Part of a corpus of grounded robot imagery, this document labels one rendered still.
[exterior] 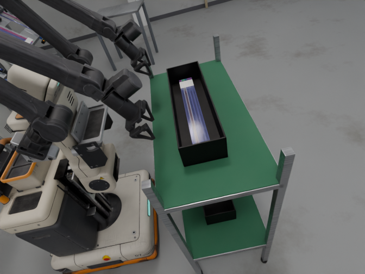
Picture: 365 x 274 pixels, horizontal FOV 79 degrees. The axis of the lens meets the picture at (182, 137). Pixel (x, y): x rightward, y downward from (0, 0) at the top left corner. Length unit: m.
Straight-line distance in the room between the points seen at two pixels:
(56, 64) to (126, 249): 1.19
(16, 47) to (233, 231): 1.22
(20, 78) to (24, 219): 0.68
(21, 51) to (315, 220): 1.80
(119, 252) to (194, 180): 0.90
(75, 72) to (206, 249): 1.07
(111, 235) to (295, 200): 1.31
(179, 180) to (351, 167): 1.59
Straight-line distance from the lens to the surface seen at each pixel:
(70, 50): 1.13
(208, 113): 1.03
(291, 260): 1.72
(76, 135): 1.02
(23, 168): 1.36
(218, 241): 1.35
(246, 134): 0.94
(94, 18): 1.05
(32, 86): 0.91
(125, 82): 0.66
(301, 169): 2.04
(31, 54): 0.68
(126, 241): 1.57
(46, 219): 1.28
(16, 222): 1.34
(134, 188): 1.72
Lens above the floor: 1.64
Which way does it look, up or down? 45 degrees down
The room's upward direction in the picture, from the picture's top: 16 degrees counter-clockwise
